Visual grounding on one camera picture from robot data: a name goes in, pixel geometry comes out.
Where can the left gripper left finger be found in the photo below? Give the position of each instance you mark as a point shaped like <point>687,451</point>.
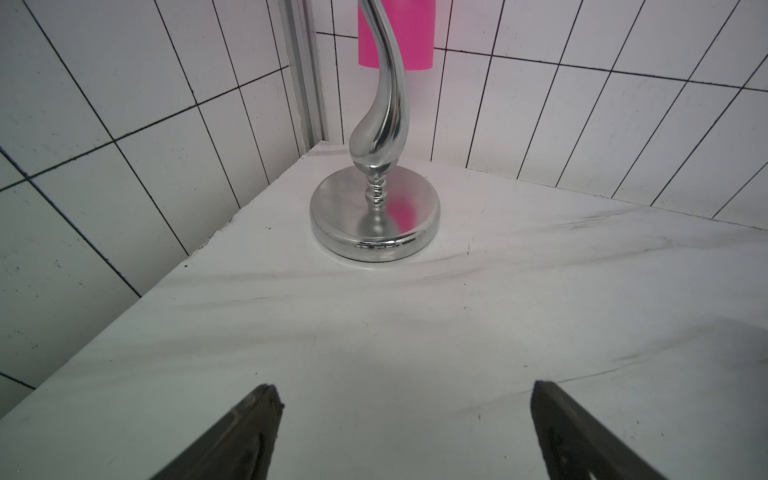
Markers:
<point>238,446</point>

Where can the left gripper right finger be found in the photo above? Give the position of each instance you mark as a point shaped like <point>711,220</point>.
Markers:
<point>575,445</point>

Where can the chrome cup holder stand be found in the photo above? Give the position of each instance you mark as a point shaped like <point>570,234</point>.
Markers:
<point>375,210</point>

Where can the pink disc on stand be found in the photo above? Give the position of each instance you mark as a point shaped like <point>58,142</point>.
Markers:
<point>413,22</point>

